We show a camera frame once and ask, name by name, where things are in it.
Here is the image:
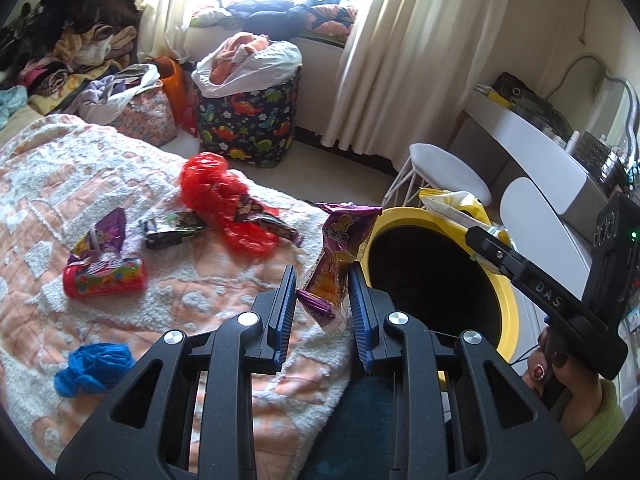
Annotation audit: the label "lavender cloth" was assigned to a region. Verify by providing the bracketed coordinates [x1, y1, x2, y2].
[65, 75, 118, 116]

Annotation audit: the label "bed with beige sheet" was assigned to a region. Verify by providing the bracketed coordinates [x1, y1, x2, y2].
[0, 107, 48, 141]

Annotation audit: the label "yellow snack packet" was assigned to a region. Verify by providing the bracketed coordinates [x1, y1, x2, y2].
[419, 187, 511, 251]

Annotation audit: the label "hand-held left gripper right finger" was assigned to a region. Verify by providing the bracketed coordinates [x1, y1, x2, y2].
[348, 262, 586, 480]

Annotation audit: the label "light blue cloth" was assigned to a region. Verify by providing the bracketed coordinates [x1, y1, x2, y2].
[0, 85, 28, 126]

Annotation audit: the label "black green snack packet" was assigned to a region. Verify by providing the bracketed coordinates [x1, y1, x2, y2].
[140, 211, 206, 250]

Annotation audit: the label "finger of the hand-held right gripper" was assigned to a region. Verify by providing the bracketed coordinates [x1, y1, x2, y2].
[465, 226, 531, 286]

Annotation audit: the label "purple orange snack wrapper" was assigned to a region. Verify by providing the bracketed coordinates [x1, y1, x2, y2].
[296, 201, 383, 337]

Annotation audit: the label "person's right hand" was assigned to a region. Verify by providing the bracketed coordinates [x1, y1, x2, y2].
[520, 329, 604, 434]

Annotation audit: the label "white bag of clothes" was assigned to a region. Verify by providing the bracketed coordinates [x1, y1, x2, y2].
[191, 32, 303, 98]

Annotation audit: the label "dark handbag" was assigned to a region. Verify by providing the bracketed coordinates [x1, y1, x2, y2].
[492, 72, 573, 138]

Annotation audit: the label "white round stool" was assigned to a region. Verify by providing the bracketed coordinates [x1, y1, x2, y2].
[382, 143, 493, 211]

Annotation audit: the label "purple snack packet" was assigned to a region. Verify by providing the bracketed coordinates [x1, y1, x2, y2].
[67, 207, 127, 267]

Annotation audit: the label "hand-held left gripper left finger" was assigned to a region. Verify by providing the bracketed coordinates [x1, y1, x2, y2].
[55, 265, 298, 480]

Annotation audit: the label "red snack can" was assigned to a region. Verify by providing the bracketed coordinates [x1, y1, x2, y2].
[62, 257, 147, 299]

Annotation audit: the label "red plastic bag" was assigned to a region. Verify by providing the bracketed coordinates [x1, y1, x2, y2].
[180, 152, 281, 257]

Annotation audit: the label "silver framed mirror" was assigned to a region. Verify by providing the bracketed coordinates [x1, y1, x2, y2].
[585, 74, 640, 141]

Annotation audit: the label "pile of clothes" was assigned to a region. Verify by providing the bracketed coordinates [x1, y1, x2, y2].
[0, 0, 143, 116]

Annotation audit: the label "grey curved cable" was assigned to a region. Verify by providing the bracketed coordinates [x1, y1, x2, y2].
[545, 52, 608, 101]

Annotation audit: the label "clothes on window sill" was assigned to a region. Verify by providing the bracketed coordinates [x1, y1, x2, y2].
[190, 0, 358, 36]

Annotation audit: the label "white dressing table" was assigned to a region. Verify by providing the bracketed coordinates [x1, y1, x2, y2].
[462, 91, 621, 311]

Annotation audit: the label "dinosaur print laundry basket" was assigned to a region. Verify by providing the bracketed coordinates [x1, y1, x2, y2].
[192, 67, 302, 168]

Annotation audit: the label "blue bag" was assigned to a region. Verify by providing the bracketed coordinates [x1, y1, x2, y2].
[54, 342, 136, 397]

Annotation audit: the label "clear cosmetics organizer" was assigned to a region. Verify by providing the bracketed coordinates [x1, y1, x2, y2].
[575, 130, 633, 196]

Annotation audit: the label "dark purple snack wrapper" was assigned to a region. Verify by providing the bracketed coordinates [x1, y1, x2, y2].
[234, 196, 305, 247]

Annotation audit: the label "yellow rimmed black bin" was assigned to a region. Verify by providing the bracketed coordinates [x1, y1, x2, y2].
[367, 206, 521, 386]

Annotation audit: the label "orange bag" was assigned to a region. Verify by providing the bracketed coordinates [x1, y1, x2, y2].
[155, 57, 198, 133]

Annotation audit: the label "person's right forearm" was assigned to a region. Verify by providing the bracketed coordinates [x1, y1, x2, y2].
[570, 377, 628, 466]

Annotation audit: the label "cream curtain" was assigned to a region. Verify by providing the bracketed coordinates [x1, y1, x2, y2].
[320, 0, 516, 163]
[137, 0, 241, 63]

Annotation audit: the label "yellow box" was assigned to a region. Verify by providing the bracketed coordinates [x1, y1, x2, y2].
[475, 82, 511, 106]

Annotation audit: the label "person's teal trouser leg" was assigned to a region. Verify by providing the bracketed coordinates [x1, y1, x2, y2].
[300, 372, 401, 480]

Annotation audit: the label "floral fabric bag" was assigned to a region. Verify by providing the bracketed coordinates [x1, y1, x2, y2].
[107, 80, 178, 148]

